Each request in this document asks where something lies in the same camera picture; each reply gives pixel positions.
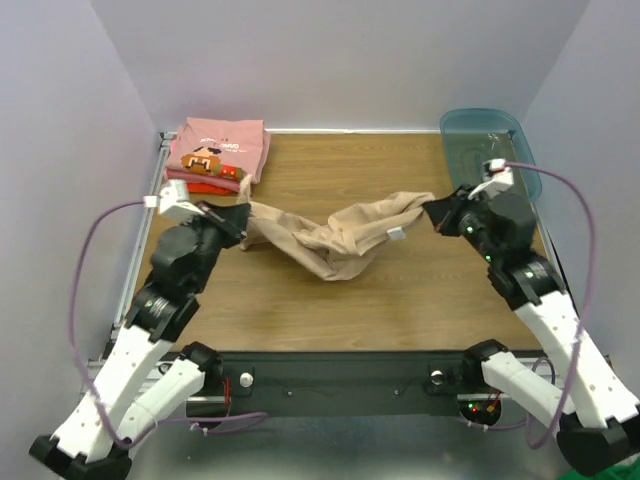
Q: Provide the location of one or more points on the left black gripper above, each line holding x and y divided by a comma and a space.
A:
231, 219

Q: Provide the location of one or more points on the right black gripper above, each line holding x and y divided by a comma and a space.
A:
451, 216

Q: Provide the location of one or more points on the beige t shirt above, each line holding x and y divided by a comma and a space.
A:
346, 244

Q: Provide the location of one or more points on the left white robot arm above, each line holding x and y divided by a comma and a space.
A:
97, 440

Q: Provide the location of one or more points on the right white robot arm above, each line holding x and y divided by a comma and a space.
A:
593, 417

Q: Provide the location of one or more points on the red folded t shirt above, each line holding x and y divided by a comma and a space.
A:
210, 189

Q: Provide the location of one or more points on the plain pink folded t shirt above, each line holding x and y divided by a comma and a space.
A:
217, 161

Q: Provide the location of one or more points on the teal plastic bin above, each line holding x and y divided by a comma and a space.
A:
473, 136

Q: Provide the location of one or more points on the pink printed folded t shirt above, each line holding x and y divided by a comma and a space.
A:
233, 130

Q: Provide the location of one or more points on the green cloth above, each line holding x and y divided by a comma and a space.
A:
617, 472

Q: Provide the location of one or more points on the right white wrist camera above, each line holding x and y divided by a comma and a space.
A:
497, 178

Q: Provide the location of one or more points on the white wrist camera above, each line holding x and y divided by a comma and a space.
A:
497, 178
173, 202

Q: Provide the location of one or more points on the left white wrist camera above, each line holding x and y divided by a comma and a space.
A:
173, 202

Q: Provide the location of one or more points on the aluminium table frame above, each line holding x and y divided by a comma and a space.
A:
427, 292

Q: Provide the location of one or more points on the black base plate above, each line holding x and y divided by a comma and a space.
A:
341, 384

